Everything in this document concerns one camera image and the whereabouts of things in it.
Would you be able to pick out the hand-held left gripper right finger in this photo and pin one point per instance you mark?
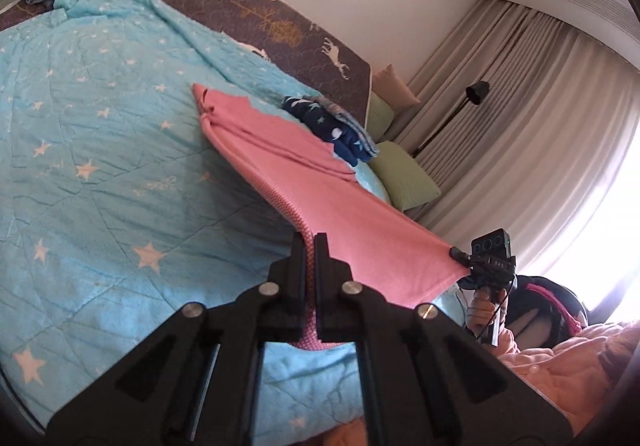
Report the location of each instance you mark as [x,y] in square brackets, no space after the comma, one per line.
[325,286]

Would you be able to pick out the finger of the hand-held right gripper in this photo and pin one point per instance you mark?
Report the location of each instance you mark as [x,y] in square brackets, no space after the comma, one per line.
[459,255]

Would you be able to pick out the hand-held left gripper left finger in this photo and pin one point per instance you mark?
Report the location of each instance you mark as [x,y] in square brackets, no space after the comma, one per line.
[295,286]

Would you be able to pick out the pink long-sleeve sweater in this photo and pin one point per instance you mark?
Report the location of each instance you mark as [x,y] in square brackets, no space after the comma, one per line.
[360,206]

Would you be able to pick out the person's right hand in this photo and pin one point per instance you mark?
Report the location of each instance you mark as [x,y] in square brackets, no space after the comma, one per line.
[477,313]

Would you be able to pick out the black pink backpack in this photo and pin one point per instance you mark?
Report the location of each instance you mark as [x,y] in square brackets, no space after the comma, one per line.
[545,296]

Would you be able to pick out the large green pillow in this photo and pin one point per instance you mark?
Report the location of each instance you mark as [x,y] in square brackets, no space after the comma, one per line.
[405,176]

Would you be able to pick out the beige curtain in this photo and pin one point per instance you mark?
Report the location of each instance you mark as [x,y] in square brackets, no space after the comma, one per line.
[525,126]

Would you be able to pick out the folded navy star garment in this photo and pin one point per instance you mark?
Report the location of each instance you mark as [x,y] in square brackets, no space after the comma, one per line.
[345,141]

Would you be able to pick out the small green pillow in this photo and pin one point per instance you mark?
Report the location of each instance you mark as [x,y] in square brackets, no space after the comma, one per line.
[380,118]

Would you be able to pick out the black floor lamp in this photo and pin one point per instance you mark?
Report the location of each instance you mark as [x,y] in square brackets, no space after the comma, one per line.
[477,91]

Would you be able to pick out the folded floral garment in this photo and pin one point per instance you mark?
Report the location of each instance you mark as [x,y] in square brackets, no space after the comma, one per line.
[350,122]

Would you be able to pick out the beige pillow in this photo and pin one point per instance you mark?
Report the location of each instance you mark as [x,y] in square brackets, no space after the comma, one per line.
[395,88]

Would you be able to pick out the light blue star quilt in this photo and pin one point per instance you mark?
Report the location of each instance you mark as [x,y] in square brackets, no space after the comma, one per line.
[100,151]

